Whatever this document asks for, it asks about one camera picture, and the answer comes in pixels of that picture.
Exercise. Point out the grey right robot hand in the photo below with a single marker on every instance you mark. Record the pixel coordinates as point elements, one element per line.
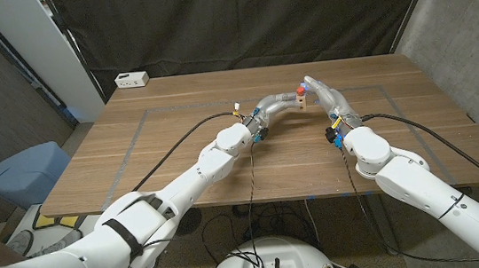
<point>334,101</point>

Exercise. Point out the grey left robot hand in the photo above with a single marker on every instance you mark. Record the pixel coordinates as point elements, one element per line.
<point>270,106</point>

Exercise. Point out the small wooden block with holes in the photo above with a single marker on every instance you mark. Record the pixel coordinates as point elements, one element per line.
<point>302,102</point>

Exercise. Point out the red-headed wooden screw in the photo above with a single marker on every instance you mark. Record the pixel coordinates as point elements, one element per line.
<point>300,90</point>

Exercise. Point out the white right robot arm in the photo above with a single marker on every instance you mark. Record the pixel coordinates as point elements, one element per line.
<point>428,194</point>

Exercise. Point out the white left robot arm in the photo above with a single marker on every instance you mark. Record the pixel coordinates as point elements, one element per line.
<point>162,209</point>

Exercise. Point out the black backdrop curtain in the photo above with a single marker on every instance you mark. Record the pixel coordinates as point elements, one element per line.
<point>232,19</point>

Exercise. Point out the black backdrop stand pole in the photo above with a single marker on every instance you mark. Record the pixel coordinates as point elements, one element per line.
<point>74,48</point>
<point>412,0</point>

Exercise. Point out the grey table leg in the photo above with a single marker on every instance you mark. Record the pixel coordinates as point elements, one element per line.
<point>378,226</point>

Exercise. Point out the white power strip box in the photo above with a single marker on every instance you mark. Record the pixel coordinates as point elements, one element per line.
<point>131,79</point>

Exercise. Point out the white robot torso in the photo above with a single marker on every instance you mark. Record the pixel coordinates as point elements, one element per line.
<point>288,254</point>

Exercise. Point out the white cabinet panel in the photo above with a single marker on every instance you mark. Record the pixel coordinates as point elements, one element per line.
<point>43,52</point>

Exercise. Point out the grey sneaker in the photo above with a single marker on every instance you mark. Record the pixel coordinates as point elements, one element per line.
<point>61,244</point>
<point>21,241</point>

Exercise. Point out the blue-grey padded stool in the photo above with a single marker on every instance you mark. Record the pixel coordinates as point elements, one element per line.
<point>25,174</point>

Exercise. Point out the dark door frame rail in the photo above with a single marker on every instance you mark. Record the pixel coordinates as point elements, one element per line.
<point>38,85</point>

